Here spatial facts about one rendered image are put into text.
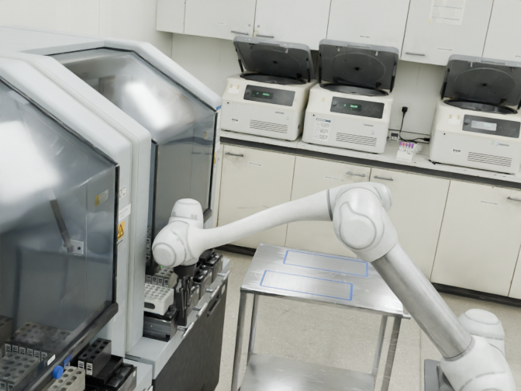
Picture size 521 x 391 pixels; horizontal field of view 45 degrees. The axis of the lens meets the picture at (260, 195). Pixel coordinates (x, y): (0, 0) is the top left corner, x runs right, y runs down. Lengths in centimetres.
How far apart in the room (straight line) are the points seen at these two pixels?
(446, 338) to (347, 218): 46
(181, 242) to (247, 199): 262
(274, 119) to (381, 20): 96
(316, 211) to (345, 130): 233
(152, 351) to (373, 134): 251
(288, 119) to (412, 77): 104
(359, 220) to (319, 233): 274
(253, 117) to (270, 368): 196
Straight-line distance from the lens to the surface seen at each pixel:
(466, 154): 420
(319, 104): 421
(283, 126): 425
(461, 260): 442
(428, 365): 231
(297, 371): 289
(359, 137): 420
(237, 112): 431
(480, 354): 190
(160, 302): 212
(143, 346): 213
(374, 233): 167
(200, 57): 500
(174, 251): 181
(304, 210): 190
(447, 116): 420
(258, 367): 288
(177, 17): 468
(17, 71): 181
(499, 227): 435
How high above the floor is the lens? 188
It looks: 18 degrees down
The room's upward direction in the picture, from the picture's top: 6 degrees clockwise
